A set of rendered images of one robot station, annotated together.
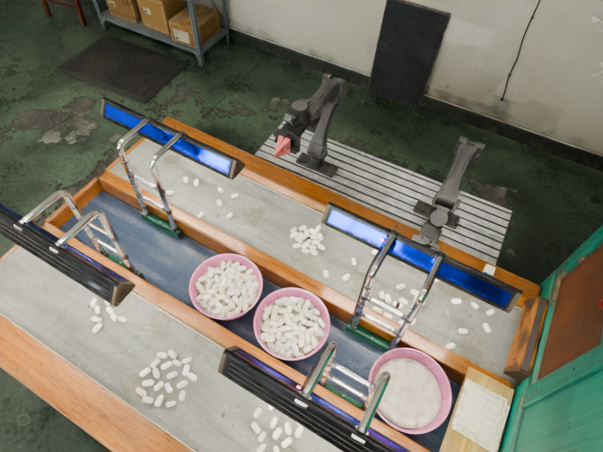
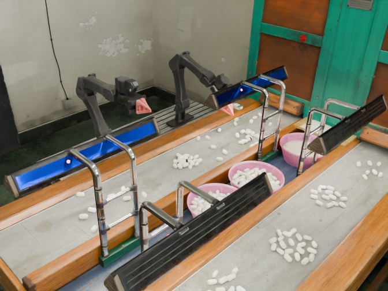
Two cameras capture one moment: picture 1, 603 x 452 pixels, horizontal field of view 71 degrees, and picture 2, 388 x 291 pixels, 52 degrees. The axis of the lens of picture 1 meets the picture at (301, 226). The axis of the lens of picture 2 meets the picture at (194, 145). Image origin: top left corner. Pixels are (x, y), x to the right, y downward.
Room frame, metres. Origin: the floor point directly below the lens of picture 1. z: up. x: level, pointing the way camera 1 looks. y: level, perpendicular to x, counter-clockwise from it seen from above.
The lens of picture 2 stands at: (0.45, 1.61, 1.85)
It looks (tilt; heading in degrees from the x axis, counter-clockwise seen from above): 30 degrees down; 286
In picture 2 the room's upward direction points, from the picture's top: 2 degrees clockwise
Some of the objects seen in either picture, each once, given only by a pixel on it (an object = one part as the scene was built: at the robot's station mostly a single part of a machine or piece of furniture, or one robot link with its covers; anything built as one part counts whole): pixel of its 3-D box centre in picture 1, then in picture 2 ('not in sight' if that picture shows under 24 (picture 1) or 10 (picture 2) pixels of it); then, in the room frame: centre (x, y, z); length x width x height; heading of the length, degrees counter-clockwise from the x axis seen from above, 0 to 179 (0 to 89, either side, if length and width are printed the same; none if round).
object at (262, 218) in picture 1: (299, 238); (181, 167); (0.97, 0.00, 0.73); 1.81 x 0.30 x 0.02; 63
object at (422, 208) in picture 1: (439, 209); (180, 115); (1.18, -0.60, 0.71); 0.20 x 0.07 x 0.08; 65
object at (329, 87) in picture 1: (321, 102); (99, 92); (1.43, -0.05, 1.05); 0.30 x 0.09 x 0.12; 154
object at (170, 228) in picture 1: (163, 179); (105, 198); (1.09, 0.55, 0.90); 0.20 x 0.19 x 0.45; 63
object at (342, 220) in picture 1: (415, 250); (250, 84); (0.72, -0.36, 1.08); 0.62 x 0.08 x 0.07; 63
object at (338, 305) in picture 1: (276, 273); (207, 185); (0.81, 0.08, 0.71); 1.81 x 0.05 x 0.11; 63
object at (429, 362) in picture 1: (406, 392); (302, 151); (0.39, -0.38, 0.72); 0.27 x 0.27 x 0.10
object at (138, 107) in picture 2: (284, 149); (145, 107); (1.12, 0.08, 1.07); 0.09 x 0.07 x 0.07; 154
